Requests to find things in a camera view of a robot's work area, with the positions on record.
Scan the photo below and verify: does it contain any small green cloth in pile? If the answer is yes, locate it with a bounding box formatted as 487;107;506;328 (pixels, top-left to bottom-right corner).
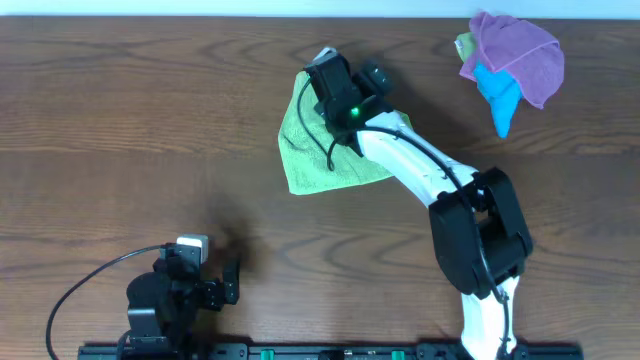
454;32;476;63

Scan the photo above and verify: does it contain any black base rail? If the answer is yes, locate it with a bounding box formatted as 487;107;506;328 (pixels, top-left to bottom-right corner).
77;341;584;360

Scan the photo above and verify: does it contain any purple cloth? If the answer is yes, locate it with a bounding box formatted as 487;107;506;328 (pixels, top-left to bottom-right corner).
460;12;565;109

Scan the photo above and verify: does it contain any blue cloth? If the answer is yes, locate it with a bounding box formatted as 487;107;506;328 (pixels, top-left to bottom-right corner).
473;63;522;139

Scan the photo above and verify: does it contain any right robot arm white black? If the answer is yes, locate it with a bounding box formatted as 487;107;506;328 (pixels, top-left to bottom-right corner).
304;48;533;359

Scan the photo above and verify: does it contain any light green cloth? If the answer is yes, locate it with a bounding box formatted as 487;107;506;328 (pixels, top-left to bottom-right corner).
277;71;391;195

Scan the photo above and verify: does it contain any left black camera cable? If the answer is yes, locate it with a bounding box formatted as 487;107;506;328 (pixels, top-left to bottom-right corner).
45;243;169;360

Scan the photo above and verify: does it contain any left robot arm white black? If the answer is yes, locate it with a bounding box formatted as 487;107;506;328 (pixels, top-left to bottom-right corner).
126;257;240;352

